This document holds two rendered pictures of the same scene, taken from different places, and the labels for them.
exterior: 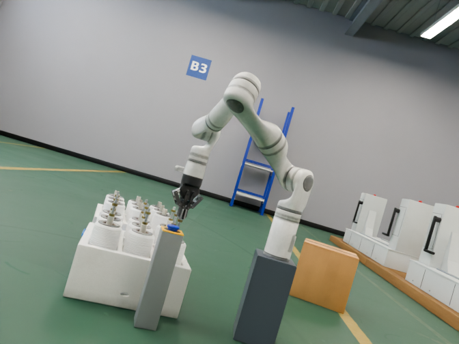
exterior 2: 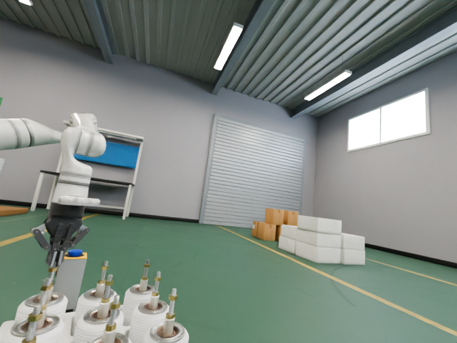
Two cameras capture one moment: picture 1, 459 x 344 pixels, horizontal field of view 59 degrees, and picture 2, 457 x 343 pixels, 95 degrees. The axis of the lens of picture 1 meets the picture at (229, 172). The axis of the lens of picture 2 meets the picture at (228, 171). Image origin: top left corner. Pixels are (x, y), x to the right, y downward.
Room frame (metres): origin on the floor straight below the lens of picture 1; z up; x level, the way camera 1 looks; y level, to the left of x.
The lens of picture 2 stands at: (2.17, 0.32, 0.54)
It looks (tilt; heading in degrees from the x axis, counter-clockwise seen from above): 9 degrees up; 160
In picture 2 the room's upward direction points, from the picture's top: 7 degrees clockwise
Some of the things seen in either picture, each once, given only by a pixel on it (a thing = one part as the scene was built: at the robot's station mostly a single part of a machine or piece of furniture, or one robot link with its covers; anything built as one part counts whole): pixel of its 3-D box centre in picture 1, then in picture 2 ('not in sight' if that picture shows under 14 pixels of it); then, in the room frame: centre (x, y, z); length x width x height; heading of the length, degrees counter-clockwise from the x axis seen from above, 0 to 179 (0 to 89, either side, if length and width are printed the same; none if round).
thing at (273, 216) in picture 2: not in sight; (274, 216); (-1.50, 2.72, 0.45); 0.30 x 0.24 x 0.30; 0
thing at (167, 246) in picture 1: (158, 278); (62, 306); (1.31, 0.12, 0.16); 0.07 x 0.07 x 0.31; 14
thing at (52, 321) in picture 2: not in sight; (36, 325); (1.60, 0.15, 0.25); 0.08 x 0.08 x 0.01
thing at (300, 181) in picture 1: (295, 191); not in sight; (1.46, -0.24, 0.54); 0.09 x 0.09 x 0.17; 45
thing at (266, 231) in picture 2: not in sight; (266, 231); (-1.50, 2.57, 0.15); 0.30 x 0.24 x 0.30; 178
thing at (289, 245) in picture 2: not in sight; (296, 245); (-0.54, 2.54, 0.09); 0.39 x 0.39 x 0.18; 89
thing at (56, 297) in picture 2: not in sight; (45, 299); (1.48, 0.12, 0.25); 0.08 x 0.08 x 0.01
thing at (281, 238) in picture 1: (282, 234); not in sight; (1.46, -0.24, 0.39); 0.09 x 0.09 x 0.17; 89
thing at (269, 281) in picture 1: (263, 297); not in sight; (1.46, -0.24, 0.15); 0.14 x 0.14 x 0.30; 89
